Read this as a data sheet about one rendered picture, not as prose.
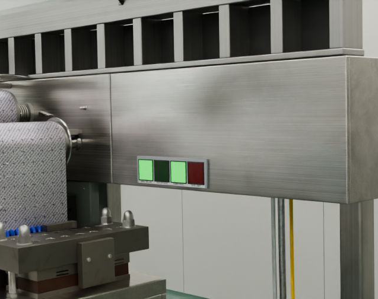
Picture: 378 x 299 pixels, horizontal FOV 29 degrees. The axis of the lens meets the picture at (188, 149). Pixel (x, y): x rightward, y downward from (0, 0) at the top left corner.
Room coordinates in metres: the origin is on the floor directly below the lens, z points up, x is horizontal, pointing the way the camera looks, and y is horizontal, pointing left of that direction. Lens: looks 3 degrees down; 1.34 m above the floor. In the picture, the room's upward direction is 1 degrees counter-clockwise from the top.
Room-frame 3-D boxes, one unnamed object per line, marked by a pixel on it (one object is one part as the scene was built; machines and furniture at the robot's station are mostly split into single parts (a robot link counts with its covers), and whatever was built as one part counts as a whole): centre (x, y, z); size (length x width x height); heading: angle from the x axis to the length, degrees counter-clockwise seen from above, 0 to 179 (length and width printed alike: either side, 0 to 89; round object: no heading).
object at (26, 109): (2.27, 0.52, 1.33); 0.07 x 0.07 x 0.07; 45
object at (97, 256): (1.82, 0.23, 0.96); 0.10 x 0.03 x 0.11; 135
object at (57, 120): (2.07, 0.37, 1.25); 0.15 x 0.01 x 0.15; 45
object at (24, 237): (1.73, 0.39, 1.05); 0.04 x 0.04 x 0.04
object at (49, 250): (1.88, 0.31, 1.00); 0.40 x 0.16 x 0.06; 135
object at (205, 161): (1.84, 0.05, 1.18); 0.25 x 0.01 x 0.07; 45
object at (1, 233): (1.79, 0.46, 1.05); 0.04 x 0.04 x 0.04
